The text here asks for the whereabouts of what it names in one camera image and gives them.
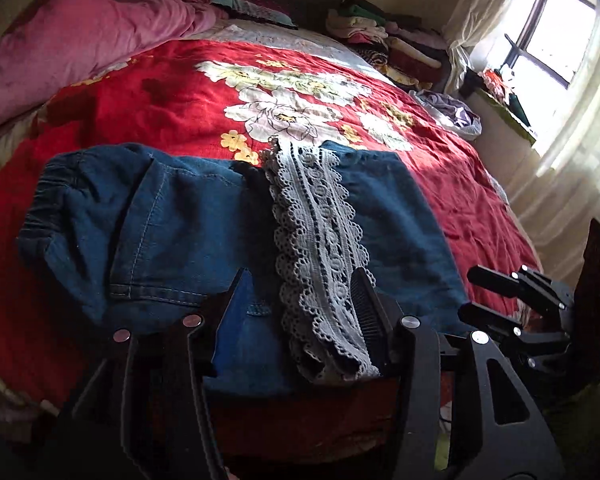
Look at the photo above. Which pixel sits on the dark framed window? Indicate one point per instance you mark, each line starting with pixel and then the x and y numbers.
pixel 555 30

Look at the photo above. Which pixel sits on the pile of folded clothes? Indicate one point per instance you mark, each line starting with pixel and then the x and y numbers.
pixel 395 42

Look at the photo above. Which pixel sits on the red floral bed sheet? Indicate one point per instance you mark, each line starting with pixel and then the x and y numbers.
pixel 145 90

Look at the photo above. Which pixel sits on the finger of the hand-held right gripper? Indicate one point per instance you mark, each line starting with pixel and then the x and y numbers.
pixel 495 278
pixel 490 320

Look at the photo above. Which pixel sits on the patterned pillow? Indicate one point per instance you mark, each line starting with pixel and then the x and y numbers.
pixel 255 10

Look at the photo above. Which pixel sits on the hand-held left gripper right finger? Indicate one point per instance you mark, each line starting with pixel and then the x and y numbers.
pixel 367 310

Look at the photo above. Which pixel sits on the purple crumpled cloth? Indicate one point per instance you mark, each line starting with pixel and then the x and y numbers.
pixel 450 112

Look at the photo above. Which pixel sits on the cream sheer curtain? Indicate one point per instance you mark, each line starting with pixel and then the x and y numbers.
pixel 570 150

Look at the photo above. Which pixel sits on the pink quilt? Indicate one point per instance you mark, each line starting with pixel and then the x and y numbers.
pixel 80 35

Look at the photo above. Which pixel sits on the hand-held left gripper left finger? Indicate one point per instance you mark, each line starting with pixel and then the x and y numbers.
pixel 230 310

